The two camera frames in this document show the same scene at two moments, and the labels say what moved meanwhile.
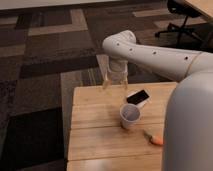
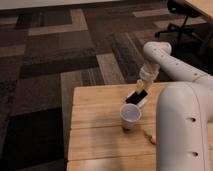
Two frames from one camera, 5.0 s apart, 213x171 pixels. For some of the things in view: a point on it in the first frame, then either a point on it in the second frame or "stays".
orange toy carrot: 158,140 stays
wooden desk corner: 203,6 stays
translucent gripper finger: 125,81 → 147,86
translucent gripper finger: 106,82 → 139,85
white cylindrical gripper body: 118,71 → 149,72
